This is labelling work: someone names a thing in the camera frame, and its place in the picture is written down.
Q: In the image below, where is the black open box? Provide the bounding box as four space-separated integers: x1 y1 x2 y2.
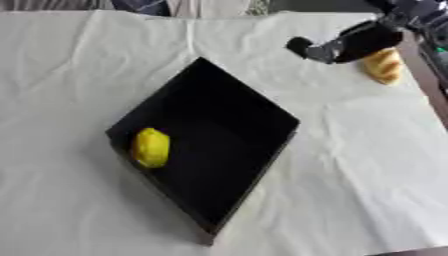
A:
105 56 301 246

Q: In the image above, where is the yellow toy lemon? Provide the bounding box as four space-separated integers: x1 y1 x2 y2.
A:
129 127 172 169

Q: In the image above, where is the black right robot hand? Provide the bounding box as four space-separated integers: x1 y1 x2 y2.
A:
285 20 406 65

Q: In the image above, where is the tan toy bread loaf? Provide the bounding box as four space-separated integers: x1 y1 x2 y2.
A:
362 47 406 86

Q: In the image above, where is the person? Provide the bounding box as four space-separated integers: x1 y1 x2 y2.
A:
110 0 174 17

